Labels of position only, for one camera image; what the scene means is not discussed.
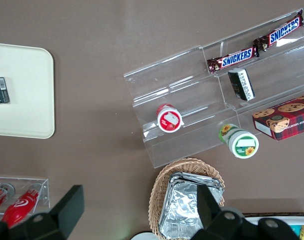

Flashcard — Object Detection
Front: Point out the clear acrylic stepped stand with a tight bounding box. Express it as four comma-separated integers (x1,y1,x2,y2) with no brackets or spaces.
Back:
123,8,304,168

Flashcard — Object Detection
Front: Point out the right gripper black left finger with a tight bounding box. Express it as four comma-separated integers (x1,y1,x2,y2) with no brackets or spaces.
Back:
0,184,85,240

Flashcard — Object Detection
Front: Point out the green lid sunflower jar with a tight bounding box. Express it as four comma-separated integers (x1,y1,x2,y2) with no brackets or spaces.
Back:
218,123,259,159

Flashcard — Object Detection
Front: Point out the red lid strawberry jar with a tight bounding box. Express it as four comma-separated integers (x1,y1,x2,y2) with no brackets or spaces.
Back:
156,103,185,133

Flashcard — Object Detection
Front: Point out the aluminium foil tray stack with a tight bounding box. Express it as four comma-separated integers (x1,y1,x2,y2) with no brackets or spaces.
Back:
158,171,225,240

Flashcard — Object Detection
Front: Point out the white rectangular snack tray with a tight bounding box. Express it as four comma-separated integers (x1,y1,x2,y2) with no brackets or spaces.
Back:
243,216,304,240

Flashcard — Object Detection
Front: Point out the black box gold print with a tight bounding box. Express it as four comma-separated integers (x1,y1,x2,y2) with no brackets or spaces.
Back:
0,76,11,105

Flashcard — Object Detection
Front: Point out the Snickers chocolate bar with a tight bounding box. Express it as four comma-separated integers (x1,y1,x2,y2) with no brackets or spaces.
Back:
206,45,260,75
253,8,304,52

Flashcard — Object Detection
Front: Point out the teal snack packet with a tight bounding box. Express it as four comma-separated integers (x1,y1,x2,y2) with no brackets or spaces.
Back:
290,223,302,237

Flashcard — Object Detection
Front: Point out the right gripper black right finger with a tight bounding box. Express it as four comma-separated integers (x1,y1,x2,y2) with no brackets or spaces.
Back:
189,185,300,240

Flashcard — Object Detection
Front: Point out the cream plastic serving tray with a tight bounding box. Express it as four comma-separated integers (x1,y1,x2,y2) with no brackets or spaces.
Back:
0,41,55,140

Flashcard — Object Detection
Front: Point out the red tartan cookie box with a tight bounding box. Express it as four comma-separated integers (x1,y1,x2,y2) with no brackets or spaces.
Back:
251,92,304,142

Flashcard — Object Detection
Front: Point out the light oval wicker basket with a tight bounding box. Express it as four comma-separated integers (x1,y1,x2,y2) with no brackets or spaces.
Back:
148,157,225,240

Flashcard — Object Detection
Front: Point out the clear acrylic bottle rack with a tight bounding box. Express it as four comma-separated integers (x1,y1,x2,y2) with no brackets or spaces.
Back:
0,176,51,223

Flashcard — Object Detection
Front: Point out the black box white side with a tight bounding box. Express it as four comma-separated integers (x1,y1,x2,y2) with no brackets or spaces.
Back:
227,67,255,102

